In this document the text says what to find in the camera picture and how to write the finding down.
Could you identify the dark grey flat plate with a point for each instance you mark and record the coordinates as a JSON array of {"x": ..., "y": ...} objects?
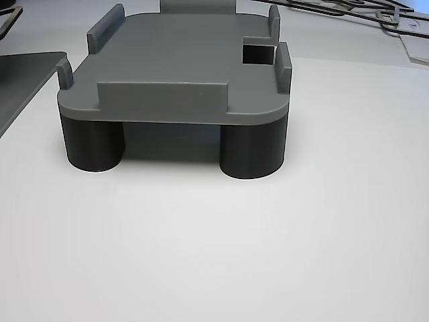
[{"x": 23, "y": 80}]

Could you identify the grey metal frame piece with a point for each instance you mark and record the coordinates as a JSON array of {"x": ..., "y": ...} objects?
[{"x": 388, "y": 23}]

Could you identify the white paper card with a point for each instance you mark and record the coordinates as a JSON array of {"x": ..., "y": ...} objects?
[{"x": 417, "y": 47}]

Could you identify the thin black rectangular frame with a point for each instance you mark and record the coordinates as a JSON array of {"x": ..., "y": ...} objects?
[{"x": 368, "y": 3}]

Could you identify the grey holder with black legs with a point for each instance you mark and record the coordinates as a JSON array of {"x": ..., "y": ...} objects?
[{"x": 174, "y": 60}]

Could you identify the dark brown rectangular frame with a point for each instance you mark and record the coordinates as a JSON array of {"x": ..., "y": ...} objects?
[{"x": 15, "y": 16}]

